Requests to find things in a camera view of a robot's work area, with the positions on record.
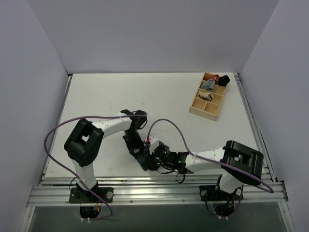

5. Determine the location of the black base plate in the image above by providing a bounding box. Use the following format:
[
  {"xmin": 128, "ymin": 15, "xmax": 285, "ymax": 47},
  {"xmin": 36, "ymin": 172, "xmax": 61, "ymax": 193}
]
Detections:
[
  {"xmin": 69, "ymin": 187, "xmax": 113, "ymax": 204},
  {"xmin": 199, "ymin": 185, "xmax": 243, "ymax": 202}
]

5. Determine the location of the purple cable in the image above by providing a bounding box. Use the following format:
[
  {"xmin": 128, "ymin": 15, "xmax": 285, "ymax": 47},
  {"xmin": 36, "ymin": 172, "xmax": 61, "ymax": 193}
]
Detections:
[
  {"xmin": 146, "ymin": 118, "xmax": 275, "ymax": 216},
  {"xmin": 43, "ymin": 110, "xmax": 148, "ymax": 220}
]

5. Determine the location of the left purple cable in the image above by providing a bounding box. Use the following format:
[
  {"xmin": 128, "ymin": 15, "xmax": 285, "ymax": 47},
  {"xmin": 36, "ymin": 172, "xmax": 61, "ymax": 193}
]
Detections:
[{"xmin": 43, "ymin": 110, "xmax": 148, "ymax": 220}]

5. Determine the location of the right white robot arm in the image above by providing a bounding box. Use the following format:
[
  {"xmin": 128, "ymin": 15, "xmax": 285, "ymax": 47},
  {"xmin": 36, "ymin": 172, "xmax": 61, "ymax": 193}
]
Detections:
[{"xmin": 144, "ymin": 136, "xmax": 264, "ymax": 200}]

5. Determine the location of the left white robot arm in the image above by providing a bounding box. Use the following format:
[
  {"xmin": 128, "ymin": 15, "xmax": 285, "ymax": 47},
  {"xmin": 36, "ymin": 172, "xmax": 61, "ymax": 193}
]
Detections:
[{"xmin": 64, "ymin": 109, "xmax": 147, "ymax": 203}]

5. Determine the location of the grey rolled garment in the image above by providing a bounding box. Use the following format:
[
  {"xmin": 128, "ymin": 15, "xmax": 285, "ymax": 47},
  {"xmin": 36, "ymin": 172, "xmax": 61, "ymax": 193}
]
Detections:
[{"xmin": 200, "ymin": 79, "xmax": 215, "ymax": 92}]

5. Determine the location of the aluminium rail frame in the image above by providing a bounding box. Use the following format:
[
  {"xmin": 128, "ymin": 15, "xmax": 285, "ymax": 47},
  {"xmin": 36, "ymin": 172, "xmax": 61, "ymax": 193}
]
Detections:
[{"xmin": 19, "ymin": 175, "xmax": 295, "ymax": 232}]

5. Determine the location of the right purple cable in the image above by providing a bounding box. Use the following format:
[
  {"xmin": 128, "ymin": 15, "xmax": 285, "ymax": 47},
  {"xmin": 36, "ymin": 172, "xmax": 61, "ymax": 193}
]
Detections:
[{"xmin": 146, "ymin": 118, "xmax": 275, "ymax": 216}]

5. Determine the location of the wooden compartment tray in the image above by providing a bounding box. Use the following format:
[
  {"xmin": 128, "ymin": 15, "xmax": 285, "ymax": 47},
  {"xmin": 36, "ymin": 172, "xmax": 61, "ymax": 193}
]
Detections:
[{"xmin": 189, "ymin": 72, "xmax": 230, "ymax": 121}]

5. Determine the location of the black rolled garment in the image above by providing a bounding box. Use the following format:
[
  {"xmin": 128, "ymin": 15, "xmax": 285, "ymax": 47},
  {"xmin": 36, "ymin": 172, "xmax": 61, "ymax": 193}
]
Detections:
[{"xmin": 217, "ymin": 75, "xmax": 230, "ymax": 87}]

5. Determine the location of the orange rolled garment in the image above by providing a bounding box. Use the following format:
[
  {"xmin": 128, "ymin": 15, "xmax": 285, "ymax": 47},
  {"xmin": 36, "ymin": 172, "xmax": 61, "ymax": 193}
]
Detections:
[{"xmin": 213, "ymin": 74, "xmax": 220, "ymax": 84}]

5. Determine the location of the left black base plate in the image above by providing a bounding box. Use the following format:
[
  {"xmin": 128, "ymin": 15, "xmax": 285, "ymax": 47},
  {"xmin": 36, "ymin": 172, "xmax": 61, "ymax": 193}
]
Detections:
[{"xmin": 69, "ymin": 187, "xmax": 113, "ymax": 204}]

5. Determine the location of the navy striped underwear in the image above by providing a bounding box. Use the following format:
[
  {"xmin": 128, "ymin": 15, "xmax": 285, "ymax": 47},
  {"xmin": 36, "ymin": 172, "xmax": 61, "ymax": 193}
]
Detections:
[{"xmin": 136, "ymin": 142, "xmax": 169, "ymax": 172}]

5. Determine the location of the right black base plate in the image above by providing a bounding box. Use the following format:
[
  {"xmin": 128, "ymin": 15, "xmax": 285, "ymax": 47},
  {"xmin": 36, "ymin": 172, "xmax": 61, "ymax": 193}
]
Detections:
[{"xmin": 199, "ymin": 185, "xmax": 243, "ymax": 202}]

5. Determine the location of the beige rolled garment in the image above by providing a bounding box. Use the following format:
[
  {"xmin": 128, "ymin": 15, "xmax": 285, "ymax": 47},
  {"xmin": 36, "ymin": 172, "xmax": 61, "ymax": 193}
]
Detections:
[{"xmin": 197, "ymin": 91, "xmax": 213, "ymax": 101}]

